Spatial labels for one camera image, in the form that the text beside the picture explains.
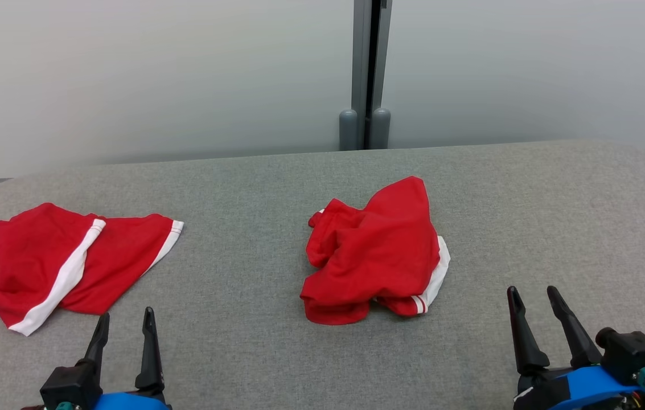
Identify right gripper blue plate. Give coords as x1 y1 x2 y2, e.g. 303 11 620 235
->
507 286 642 410

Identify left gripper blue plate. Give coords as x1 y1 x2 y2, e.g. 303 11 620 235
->
83 307 172 410

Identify red shorts with white stripes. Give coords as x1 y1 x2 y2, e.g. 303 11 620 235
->
0 203 184 337

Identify red basketball jersey number 23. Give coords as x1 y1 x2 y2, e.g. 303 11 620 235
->
299 176 451 326

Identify grey fabric upholstered surface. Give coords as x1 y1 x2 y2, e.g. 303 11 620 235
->
0 140 645 410

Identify grey vertical partition post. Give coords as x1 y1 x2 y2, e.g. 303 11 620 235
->
351 0 394 150

